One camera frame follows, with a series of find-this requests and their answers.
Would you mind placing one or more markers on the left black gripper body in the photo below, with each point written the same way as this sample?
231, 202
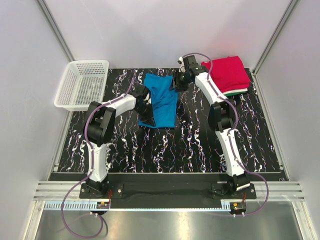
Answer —
145, 113

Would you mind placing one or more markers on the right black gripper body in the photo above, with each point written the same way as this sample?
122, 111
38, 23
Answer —
180, 80

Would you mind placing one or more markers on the blue t shirt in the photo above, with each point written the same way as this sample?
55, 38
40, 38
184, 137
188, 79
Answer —
164, 101

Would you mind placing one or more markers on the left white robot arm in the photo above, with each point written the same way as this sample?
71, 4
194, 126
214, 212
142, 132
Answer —
98, 130

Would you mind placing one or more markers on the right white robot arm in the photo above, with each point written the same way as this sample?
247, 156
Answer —
222, 119

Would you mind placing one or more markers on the red folded t shirt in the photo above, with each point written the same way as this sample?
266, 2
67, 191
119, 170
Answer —
229, 75

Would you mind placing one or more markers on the green folded t shirt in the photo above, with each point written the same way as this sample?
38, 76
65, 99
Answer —
235, 94

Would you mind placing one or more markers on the white plastic basket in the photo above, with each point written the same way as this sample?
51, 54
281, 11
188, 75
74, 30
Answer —
83, 82

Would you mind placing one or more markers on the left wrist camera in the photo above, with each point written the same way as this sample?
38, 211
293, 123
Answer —
143, 94

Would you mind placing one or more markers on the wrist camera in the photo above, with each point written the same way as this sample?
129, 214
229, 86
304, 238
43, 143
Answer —
143, 94
188, 63

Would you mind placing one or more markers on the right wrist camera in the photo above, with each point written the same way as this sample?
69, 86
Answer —
188, 63

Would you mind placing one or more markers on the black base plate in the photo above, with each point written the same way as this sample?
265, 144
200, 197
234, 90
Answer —
123, 185

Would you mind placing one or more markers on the aluminium frame rail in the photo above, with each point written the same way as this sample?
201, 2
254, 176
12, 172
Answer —
163, 196

